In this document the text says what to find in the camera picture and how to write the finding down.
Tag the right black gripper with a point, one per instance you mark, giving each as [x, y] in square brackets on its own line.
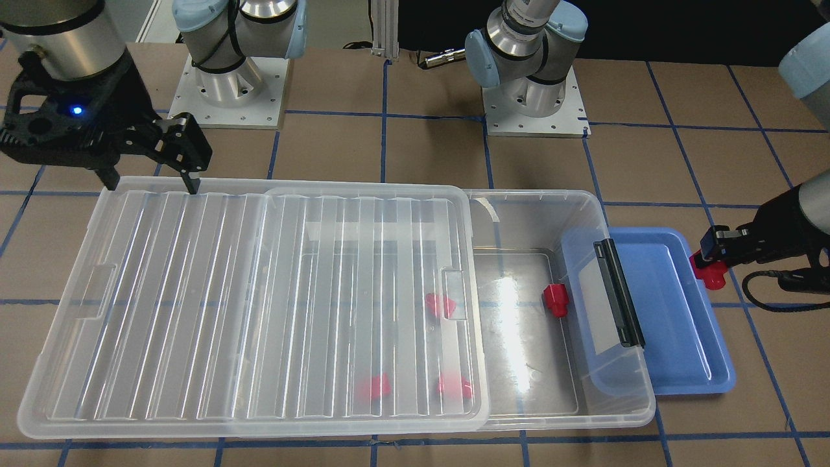
[131, 96]

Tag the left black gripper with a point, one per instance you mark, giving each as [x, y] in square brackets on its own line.
[780, 224]

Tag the red block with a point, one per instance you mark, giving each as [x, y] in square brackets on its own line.
[440, 306]
[455, 386]
[712, 274]
[556, 299]
[374, 388]

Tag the clear plastic box lid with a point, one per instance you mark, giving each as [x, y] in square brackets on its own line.
[148, 333]

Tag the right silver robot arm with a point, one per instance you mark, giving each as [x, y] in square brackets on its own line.
[77, 38]

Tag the blue plastic tray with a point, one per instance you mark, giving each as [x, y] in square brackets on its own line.
[685, 350]

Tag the clear plastic storage box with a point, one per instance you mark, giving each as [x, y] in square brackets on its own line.
[401, 309]

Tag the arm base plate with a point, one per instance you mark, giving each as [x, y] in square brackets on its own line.
[527, 109]
[250, 97]

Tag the black box latch handle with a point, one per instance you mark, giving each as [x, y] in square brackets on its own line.
[622, 306]

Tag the aluminium frame post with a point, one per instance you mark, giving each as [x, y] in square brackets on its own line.
[384, 25]

